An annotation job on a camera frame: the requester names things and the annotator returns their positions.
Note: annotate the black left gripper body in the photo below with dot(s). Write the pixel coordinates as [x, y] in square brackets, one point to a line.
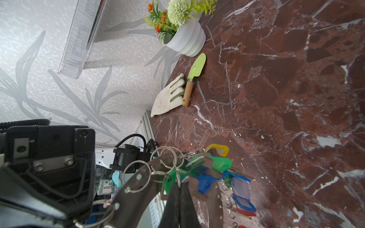
[48, 176]

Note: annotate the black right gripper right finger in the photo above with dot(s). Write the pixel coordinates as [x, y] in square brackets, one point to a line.
[188, 216]

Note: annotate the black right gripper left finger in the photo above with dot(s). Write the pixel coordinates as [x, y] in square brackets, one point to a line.
[171, 214]

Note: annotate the key with blue tag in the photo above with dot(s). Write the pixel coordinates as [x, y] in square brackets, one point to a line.
[199, 183]

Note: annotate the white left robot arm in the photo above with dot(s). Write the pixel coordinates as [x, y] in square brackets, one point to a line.
[124, 155]

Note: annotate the green garden trowel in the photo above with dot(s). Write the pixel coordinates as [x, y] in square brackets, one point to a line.
[195, 72]

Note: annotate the potted artificial flower plant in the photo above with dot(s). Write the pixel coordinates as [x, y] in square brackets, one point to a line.
[178, 26]

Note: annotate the clear plastic wall shelf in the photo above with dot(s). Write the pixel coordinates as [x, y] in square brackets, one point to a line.
[80, 37]

